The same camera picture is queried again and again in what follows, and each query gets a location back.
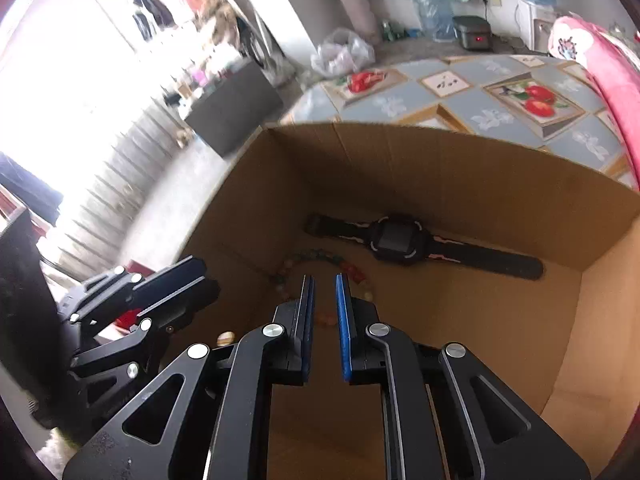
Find white fluffy cloth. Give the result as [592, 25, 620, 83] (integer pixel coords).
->
[37, 430, 81, 477]

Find clear empty plastic jug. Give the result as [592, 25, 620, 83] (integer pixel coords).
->
[417, 0, 456, 43]

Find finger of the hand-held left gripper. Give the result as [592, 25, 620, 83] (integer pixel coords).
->
[59, 256, 221, 327]
[69, 286, 221, 412]

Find brown patterned garment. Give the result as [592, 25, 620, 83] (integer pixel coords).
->
[200, 0, 242, 47]

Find white drawer cabinet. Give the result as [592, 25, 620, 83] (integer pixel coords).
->
[50, 105, 186, 271]

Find pink blanket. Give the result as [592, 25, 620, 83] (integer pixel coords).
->
[547, 16, 640, 201]

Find white plastic bag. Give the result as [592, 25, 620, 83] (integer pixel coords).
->
[311, 27, 376, 78]

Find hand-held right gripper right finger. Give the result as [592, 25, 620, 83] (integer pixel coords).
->
[335, 273, 591, 480]

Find black appliance with red light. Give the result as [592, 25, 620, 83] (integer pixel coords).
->
[452, 16, 493, 53]

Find brown cardboard box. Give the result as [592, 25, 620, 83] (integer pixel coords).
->
[135, 122, 640, 480]

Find fruit print tablecloth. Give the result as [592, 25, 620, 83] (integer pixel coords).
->
[280, 55, 640, 191]

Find multicoloured bead bracelet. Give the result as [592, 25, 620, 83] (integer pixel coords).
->
[269, 252, 378, 330]

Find white water dispenser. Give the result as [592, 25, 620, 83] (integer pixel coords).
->
[516, 0, 557, 53]

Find dark grey cabinet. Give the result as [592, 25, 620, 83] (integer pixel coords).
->
[185, 57, 284, 157]

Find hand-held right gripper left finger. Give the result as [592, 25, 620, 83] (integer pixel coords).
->
[62, 274, 317, 480]

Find dark hanging garment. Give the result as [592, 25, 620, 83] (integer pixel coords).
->
[132, 0, 177, 42]

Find black wrist watch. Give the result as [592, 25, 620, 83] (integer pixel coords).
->
[305, 212, 545, 282]

